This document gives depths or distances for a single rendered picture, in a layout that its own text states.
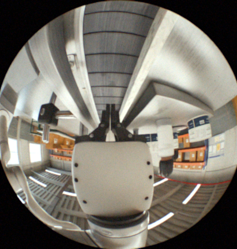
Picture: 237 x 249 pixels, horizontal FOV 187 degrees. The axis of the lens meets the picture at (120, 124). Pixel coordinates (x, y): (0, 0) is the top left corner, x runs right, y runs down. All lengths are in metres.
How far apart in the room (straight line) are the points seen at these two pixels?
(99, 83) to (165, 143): 0.36
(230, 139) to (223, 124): 0.88
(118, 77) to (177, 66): 0.15
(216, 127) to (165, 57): 4.38
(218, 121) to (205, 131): 3.97
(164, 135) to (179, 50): 0.35
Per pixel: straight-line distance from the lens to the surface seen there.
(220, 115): 4.54
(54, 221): 0.52
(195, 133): 0.56
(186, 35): 0.21
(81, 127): 0.47
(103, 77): 0.15
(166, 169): 0.43
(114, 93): 0.19
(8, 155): 0.56
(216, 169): 4.88
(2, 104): 0.65
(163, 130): 0.41
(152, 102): 0.24
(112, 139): 0.28
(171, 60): 0.22
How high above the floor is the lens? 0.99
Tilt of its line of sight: 15 degrees down
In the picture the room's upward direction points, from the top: 178 degrees clockwise
